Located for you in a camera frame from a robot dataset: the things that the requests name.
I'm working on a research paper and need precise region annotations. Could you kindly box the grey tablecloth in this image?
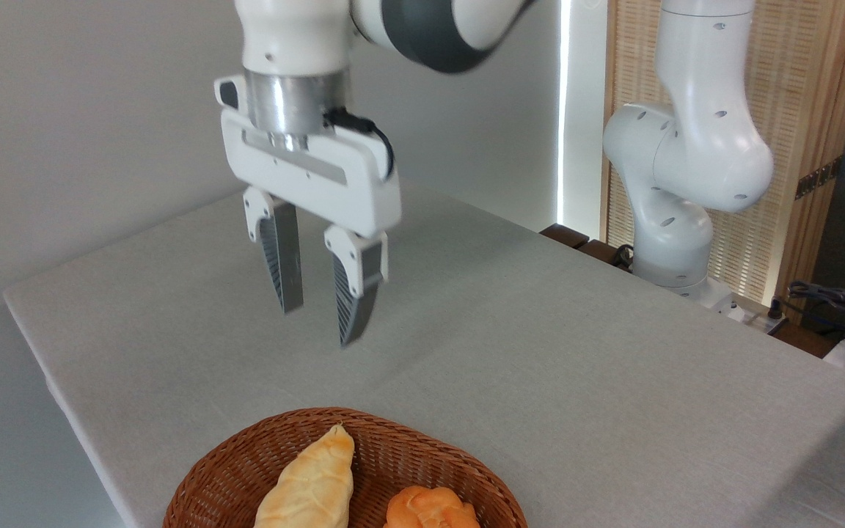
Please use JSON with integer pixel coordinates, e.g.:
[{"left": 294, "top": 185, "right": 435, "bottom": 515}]
[{"left": 3, "top": 180, "right": 845, "bottom": 528}]

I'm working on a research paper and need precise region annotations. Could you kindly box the long braided bread loaf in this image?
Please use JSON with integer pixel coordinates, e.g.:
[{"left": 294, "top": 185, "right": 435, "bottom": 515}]
[{"left": 253, "top": 424, "right": 356, "bottom": 528}]

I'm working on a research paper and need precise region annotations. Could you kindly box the metal screen hinge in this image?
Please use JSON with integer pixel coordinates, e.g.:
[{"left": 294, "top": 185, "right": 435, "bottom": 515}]
[{"left": 795, "top": 158, "right": 843, "bottom": 200}]

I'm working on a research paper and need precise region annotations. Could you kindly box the brown wicker basket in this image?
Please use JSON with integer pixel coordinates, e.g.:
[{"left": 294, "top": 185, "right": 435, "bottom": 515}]
[{"left": 162, "top": 408, "right": 530, "bottom": 528}]

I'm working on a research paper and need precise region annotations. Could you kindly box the bundle of dark cables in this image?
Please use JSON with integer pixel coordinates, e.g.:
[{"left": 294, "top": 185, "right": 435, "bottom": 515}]
[{"left": 786, "top": 280, "right": 845, "bottom": 345}]

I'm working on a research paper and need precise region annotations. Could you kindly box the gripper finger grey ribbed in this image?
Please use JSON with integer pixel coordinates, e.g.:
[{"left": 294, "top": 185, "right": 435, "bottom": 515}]
[
  {"left": 323, "top": 224, "right": 389, "bottom": 348},
  {"left": 243, "top": 186, "right": 304, "bottom": 315}
]

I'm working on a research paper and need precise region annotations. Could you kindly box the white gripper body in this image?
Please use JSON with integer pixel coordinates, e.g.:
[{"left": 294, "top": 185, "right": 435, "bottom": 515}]
[{"left": 215, "top": 75, "right": 403, "bottom": 239}]

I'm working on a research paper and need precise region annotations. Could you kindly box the slatted wooden folding screen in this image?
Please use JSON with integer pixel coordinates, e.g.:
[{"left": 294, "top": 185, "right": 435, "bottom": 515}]
[{"left": 601, "top": 0, "right": 845, "bottom": 323}]

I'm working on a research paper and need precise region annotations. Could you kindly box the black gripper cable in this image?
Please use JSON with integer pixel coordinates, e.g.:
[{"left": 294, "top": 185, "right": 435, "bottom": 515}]
[{"left": 323, "top": 107, "right": 396, "bottom": 180}]

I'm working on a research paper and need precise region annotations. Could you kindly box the round orange bread roll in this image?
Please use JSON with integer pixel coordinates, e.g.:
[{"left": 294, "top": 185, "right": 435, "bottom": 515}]
[{"left": 383, "top": 485, "right": 482, "bottom": 528}]

